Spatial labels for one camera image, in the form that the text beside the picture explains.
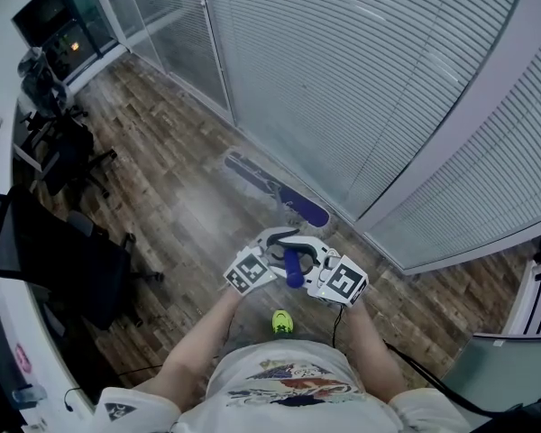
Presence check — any person in white t-shirt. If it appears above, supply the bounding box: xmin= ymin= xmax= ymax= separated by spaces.
xmin=88 ymin=337 xmax=475 ymax=433

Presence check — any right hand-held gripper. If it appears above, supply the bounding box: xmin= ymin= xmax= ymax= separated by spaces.
xmin=277 ymin=235 xmax=371 ymax=308

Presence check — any pink desk object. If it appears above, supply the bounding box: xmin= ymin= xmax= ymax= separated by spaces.
xmin=14 ymin=342 xmax=32 ymax=373

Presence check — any grey jacket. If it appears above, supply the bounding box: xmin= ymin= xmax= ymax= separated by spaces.
xmin=17 ymin=46 xmax=69 ymax=119

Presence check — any tall black office chair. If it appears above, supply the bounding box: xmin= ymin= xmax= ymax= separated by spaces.
xmin=17 ymin=106 xmax=118 ymax=198

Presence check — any neon yellow shoe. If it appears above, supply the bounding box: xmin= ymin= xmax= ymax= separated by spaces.
xmin=270 ymin=309 xmax=296 ymax=336

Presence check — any black mesh office chair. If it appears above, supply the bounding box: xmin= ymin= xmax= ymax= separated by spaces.
xmin=0 ymin=183 xmax=166 ymax=333

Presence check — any person's left forearm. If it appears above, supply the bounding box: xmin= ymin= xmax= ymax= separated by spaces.
xmin=132 ymin=288 xmax=243 ymax=418

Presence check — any thin black cable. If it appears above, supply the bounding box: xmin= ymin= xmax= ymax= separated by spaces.
xmin=329 ymin=303 xmax=346 ymax=350

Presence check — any blue handled mop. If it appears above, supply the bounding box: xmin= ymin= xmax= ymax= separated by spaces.
xmin=222 ymin=150 xmax=332 ymax=290

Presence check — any narrow white venetian blind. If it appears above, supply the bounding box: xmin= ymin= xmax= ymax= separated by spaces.
xmin=367 ymin=27 xmax=541 ymax=272

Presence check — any clear plastic bottle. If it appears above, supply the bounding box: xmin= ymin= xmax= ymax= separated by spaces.
xmin=10 ymin=383 xmax=50 ymax=409

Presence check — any long white desk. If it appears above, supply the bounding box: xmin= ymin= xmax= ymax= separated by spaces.
xmin=0 ymin=101 xmax=98 ymax=433

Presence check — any dark glass door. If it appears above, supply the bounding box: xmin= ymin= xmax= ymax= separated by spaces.
xmin=10 ymin=0 xmax=120 ymax=86

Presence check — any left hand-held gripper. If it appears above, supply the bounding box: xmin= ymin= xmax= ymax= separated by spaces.
xmin=223 ymin=226 xmax=299 ymax=297

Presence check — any person's right forearm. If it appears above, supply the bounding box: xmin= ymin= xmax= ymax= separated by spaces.
xmin=344 ymin=298 xmax=410 ymax=406

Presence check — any thick black cable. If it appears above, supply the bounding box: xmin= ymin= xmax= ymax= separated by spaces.
xmin=381 ymin=339 xmax=524 ymax=421

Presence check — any wide white venetian blind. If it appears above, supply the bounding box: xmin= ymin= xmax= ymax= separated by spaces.
xmin=201 ymin=0 xmax=529 ymax=223

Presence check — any frosted glass board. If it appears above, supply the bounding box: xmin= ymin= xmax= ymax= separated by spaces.
xmin=440 ymin=331 xmax=541 ymax=423

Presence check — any black earphone cable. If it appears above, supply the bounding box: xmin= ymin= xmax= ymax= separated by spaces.
xmin=62 ymin=384 xmax=90 ymax=413

